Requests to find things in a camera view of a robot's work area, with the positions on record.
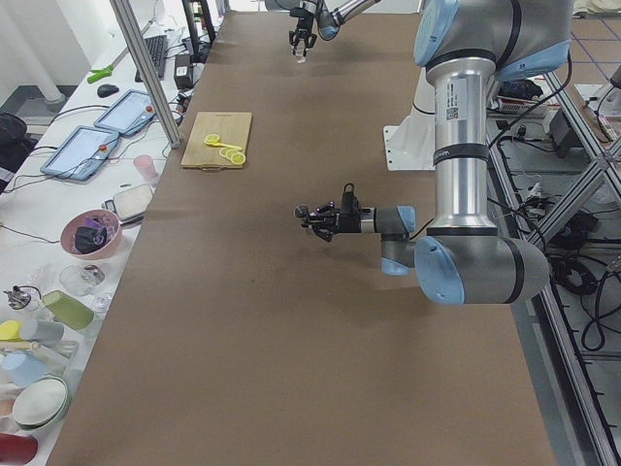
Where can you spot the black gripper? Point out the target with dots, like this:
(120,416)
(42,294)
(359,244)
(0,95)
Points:
(348,222)
(305,20)

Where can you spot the clear glass shaker cup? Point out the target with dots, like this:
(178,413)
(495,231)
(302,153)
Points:
(300,55)

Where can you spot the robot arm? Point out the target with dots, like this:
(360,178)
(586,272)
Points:
(462,259)
(315,19)

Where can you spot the pink cup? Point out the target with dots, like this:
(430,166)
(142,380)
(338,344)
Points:
(145,166)

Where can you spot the green cup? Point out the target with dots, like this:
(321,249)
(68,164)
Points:
(68,310)

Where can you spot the light blue cup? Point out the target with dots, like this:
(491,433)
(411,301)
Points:
(23,368)

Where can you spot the lemon slice row end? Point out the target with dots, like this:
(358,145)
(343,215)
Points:
(238,158)

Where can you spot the wooden cutting board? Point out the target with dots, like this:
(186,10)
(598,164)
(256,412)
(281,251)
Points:
(233,129)

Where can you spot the black keyboard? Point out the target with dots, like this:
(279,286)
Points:
(156,48)

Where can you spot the blue teach pendant far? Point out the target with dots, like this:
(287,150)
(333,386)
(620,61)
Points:
(128,115)

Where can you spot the blue teach pendant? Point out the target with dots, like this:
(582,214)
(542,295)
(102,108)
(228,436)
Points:
(128,115)
(82,154)

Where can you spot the kitchen scale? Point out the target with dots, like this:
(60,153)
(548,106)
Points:
(130,205)

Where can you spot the black computer mouse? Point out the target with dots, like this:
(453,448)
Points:
(106,90)

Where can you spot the blue teach pendant near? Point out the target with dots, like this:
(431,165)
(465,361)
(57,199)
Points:
(82,154)

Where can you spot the pink bowl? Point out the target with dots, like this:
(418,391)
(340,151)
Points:
(92,235)

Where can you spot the white green bowl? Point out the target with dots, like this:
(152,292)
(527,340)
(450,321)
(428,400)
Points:
(42,403)

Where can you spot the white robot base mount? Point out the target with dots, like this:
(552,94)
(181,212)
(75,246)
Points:
(410,146)

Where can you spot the aluminium frame post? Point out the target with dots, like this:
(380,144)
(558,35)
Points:
(132,34)

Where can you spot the green handled tool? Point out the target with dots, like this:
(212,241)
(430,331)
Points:
(100,74)

